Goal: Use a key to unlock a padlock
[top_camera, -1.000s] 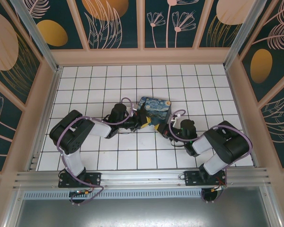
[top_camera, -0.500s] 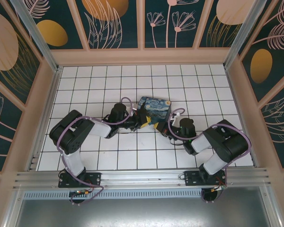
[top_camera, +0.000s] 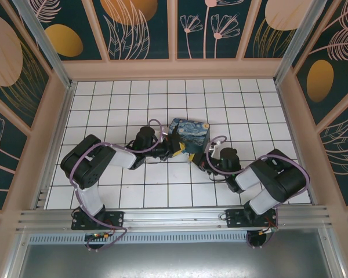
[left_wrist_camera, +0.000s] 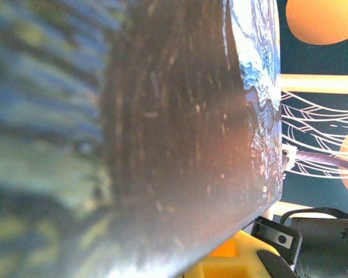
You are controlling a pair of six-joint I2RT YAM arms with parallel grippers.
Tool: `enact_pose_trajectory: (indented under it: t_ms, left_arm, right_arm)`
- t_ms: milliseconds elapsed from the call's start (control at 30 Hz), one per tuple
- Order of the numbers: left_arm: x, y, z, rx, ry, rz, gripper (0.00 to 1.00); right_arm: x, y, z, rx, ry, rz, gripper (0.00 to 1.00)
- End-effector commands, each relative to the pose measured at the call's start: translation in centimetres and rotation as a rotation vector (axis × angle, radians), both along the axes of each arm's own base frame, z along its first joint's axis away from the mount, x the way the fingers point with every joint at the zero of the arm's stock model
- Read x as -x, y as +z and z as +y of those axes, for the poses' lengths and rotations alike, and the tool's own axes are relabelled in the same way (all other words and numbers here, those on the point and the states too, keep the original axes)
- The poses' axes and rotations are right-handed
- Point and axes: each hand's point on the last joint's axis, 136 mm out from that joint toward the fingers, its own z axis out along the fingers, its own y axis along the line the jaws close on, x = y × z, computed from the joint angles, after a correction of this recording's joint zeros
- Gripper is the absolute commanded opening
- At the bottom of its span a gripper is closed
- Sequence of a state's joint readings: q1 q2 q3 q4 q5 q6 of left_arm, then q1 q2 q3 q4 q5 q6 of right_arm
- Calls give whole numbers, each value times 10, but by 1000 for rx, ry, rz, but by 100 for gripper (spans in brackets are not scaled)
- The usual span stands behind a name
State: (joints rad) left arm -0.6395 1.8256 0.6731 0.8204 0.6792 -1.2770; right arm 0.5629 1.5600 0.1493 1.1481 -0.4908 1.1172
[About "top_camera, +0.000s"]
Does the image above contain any starry night print tin box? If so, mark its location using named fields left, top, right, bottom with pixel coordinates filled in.
left=167, top=117, right=212, bottom=154

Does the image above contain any aluminium side rail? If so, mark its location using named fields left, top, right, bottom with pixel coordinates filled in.
left=39, top=82, right=78, bottom=208
left=274, top=82, right=318, bottom=205

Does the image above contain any aluminium mounting rail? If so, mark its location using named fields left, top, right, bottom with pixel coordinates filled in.
left=16, top=206, right=333, bottom=232

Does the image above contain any aluminium corner post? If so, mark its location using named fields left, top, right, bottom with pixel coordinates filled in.
left=274, top=0, right=317, bottom=85
left=11, top=0, right=77, bottom=90

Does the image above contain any slotted grey cable duct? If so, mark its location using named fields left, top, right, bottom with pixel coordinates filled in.
left=27, top=233, right=250, bottom=244

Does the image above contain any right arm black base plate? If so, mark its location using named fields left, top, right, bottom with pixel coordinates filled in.
left=225, top=208, right=279, bottom=230

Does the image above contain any small circuit board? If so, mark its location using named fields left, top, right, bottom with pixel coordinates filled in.
left=85, top=231, right=111, bottom=242

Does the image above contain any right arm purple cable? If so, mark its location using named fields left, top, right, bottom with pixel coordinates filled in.
left=205, top=135, right=310, bottom=250

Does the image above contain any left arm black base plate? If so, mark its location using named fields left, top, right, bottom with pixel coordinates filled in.
left=71, top=210, right=125, bottom=231

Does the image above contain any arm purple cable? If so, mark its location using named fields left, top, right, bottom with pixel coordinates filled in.
left=205, top=135, right=310, bottom=250
left=68, top=118, right=166, bottom=252

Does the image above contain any grey metal sheet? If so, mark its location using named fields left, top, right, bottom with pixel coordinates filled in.
left=17, top=228, right=347, bottom=278

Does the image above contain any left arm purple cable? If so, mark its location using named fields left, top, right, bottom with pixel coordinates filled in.
left=68, top=118, right=166, bottom=252

